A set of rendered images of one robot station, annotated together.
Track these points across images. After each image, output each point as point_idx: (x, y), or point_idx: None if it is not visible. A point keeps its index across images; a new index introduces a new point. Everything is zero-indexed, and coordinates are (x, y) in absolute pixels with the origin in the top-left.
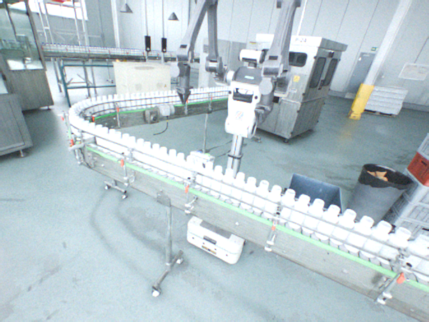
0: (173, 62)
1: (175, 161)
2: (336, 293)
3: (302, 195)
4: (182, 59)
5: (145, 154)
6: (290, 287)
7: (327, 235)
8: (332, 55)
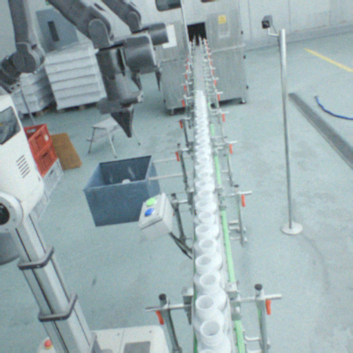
0: (146, 35)
1: (214, 207)
2: (146, 260)
3: (198, 123)
4: (112, 34)
5: (223, 256)
6: (162, 293)
7: (210, 136)
8: None
